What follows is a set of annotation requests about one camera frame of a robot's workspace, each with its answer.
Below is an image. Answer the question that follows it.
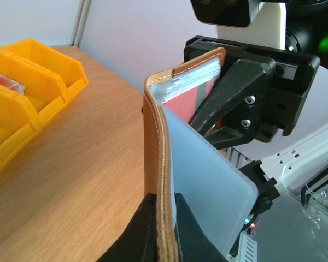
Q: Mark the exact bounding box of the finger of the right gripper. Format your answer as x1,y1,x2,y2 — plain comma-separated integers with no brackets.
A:
190,58,276,134
204,124,257,150

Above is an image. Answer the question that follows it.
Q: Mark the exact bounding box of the yellow three-compartment bin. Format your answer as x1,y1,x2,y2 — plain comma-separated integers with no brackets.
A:
0,39,89,172

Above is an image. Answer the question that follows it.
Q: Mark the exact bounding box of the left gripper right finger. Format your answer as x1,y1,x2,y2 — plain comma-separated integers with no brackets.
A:
175,193,227,262

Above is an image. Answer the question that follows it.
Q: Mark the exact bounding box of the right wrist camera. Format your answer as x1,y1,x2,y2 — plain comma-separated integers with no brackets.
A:
190,0,287,50

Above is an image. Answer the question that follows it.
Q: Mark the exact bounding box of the red card with stripe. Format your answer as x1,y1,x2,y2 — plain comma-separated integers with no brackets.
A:
163,80,214,123

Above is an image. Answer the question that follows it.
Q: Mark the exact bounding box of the red circle card stack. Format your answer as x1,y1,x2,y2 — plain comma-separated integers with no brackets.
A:
0,74,25,95

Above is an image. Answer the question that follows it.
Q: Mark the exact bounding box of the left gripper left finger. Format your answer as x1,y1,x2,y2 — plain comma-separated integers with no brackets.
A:
98,194,157,262

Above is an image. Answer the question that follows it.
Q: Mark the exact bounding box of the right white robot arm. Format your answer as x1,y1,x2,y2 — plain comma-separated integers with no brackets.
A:
184,1,328,205

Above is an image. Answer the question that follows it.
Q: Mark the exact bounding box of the brown leather card holder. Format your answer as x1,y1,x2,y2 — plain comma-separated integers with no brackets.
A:
143,47,258,261

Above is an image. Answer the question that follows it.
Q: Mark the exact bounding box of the grey slotted cable duct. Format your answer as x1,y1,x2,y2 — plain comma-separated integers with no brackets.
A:
229,232,257,262

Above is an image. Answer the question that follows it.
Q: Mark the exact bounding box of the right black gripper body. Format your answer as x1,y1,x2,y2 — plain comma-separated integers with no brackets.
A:
184,36,320,143

